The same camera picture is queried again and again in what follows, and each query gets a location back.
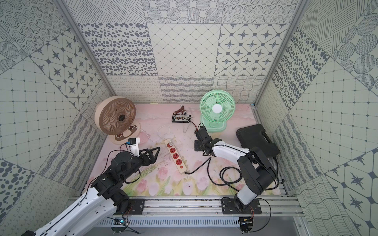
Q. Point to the green desk fan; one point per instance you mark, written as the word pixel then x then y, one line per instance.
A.
pixel 216 108

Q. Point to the black multimeter device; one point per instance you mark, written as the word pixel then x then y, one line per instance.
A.
pixel 180 118

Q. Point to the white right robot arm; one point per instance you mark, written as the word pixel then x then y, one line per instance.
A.
pixel 256 170

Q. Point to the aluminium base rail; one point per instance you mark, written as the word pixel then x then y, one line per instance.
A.
pixel 196 211

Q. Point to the black plastic tool case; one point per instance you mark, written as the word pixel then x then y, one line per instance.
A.
pixel 255 136

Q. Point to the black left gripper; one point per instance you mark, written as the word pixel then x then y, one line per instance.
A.
pixel 143 156

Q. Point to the beige and brown desk fan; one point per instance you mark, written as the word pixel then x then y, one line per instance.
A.
pixel 115 116

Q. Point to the cream red power strip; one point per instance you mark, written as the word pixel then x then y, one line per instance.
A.
pixel 176 157

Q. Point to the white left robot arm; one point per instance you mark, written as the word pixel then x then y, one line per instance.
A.
pixel 102 199

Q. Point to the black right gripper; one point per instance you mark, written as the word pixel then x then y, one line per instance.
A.
pixel 196 148

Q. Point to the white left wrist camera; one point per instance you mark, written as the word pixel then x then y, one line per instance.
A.
pixel 134 146

